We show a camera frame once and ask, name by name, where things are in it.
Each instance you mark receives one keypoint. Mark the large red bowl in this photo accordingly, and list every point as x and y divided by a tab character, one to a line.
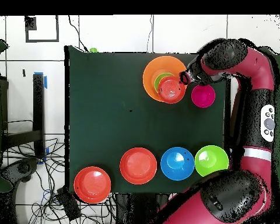
138	165
92	184

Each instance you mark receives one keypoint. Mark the small red bowl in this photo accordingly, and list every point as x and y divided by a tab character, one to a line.
171	89

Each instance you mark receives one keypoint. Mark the small green bowl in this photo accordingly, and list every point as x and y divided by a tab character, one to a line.
159	79

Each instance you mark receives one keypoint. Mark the large orange bowl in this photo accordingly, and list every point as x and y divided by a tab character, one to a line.
151	72

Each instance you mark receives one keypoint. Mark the blue bowl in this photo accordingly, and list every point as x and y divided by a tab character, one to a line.
177	163

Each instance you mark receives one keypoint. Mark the pink bowl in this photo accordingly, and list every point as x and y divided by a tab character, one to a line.
203	96

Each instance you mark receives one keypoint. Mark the large green bowl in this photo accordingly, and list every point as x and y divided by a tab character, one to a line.
211	159

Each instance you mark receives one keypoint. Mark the green cup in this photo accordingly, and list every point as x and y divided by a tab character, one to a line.
93	50

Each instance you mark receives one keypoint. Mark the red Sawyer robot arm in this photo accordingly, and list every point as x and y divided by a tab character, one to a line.
254	163

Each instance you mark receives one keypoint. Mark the dark green table cloth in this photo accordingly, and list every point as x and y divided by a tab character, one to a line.
102	81

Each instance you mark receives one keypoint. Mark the blue tape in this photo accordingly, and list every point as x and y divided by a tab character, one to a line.
45	81

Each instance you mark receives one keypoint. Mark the black power strip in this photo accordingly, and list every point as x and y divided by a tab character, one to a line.
70	206

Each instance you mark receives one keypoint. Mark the black chair base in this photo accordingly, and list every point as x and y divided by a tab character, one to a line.
23	168

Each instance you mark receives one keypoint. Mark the black stool frame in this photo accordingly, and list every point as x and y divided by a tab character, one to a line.
38	105
227	112

